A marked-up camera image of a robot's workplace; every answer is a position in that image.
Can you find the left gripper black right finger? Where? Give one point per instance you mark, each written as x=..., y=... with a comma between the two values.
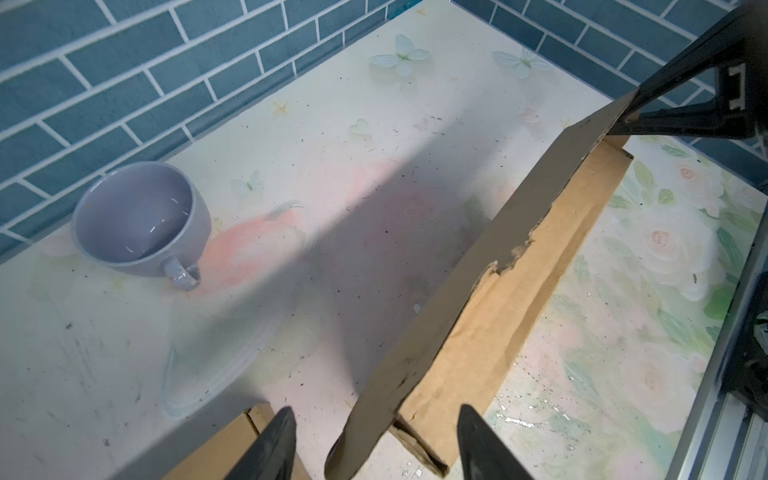
x=483, y=455

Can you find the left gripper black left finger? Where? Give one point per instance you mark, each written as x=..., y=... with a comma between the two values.
x=271, y=456

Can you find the brown cardboard box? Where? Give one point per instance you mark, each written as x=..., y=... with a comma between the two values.
x=216, y=458

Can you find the brown cardboard sheet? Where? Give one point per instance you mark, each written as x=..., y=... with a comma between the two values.
x=460, y=347

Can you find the lavender speckled ceramic cup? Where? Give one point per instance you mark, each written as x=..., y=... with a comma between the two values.
x=145, y=219

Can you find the aluminium mounting rail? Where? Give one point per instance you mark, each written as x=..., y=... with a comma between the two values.
x=695, y=443

